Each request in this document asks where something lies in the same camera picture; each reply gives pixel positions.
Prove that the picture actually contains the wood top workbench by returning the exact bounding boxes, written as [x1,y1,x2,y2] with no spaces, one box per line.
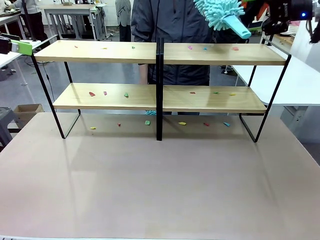
[41,2,107,41]

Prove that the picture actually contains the cardboard box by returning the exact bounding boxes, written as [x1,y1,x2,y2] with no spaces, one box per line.
[13,103,45,126]

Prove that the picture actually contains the large white table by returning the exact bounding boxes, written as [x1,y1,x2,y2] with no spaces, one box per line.
[231,53,320,107]

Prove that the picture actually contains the person in dark grey jacket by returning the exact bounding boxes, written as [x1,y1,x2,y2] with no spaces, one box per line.
[130,0,242,116]

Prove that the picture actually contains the white side table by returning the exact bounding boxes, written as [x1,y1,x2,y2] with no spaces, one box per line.
[0,34,59,87]

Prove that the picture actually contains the grey metal stool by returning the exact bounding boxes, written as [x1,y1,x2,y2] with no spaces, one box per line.
[0,106,26,149]

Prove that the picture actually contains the black stand pole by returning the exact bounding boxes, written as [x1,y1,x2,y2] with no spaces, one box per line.
[21,0,38,44]

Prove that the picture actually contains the person in white top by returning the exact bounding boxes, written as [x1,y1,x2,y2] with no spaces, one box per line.
[11,0,49,43]

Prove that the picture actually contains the wooden shelf unit black frame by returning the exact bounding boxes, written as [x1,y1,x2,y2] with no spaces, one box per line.
[29,37,161,141]
[159,37,292,143]

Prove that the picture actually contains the person in pale printed shirt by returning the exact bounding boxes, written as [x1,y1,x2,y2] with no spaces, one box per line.
[114,0,133,43]

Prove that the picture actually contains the black floor cable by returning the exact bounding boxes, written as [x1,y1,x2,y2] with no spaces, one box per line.
[44,65,55,102]

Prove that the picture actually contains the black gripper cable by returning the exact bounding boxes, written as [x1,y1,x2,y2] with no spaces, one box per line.
[305,19,320,44]

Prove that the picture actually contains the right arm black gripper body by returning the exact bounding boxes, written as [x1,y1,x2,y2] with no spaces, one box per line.
[268,0,315,22]

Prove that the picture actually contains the grey cabinet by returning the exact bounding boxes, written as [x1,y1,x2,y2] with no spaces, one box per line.
[279,106,320,142]

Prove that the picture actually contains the jacket person's right hand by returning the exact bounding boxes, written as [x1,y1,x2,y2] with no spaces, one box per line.
[138,64,149,85]

